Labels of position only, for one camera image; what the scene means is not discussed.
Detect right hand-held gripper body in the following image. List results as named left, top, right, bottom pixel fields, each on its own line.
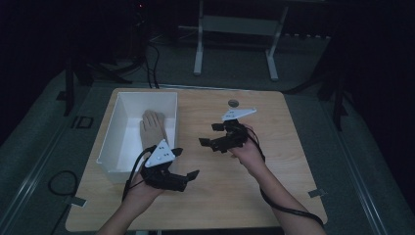
left=210, top=107, right=258, bottom=154

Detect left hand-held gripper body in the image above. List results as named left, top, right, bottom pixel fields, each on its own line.
left=139, top=138, right=189, bottom=193

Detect beige glove with finger seams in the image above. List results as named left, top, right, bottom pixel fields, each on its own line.
left=139, top=110, right=169, bottom=152

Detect white rectangular box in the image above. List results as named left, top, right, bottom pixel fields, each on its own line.
left=96, top=91, right=179, bottom=184

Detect person's right hand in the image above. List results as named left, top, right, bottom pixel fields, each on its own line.
left=229, top=122, right=266, bottom=177

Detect person's left hand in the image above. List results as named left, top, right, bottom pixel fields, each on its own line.
left=121, top=172, right=166, bottom=213

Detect grey tape piece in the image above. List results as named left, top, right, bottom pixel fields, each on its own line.
left=307, top=188, right=327, bottom=199
left=69, top=196, right=88, bottom=209

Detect white metal stand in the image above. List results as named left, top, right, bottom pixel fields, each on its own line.
left=193, top=0, right=290, bottom=82

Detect black tripod stand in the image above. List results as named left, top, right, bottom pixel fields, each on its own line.
left=56, top=19, right=149, bottom=118
left=284, top=28, right=349, bottom=132

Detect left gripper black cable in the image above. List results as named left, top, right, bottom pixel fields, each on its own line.
left=121, top=146, right=158, bottom=202

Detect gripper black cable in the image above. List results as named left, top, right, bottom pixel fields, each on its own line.
left=121, top=146, right=158, bottom=202
left=244, top=126, right=325, bottom=227

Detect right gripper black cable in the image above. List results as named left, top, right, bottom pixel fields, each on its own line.
left=244, top=126, right=325, bottom=227

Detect black hanging cables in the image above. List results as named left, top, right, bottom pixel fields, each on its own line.
left=143, top=42, right=161, bottom=90

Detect black rectangular floor frame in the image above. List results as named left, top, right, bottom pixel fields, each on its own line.
left=70, top=115, right=95, bottom=130

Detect black looped floor cable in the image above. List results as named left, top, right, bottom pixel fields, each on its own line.
left=47, top=169, right=79, bottom=198

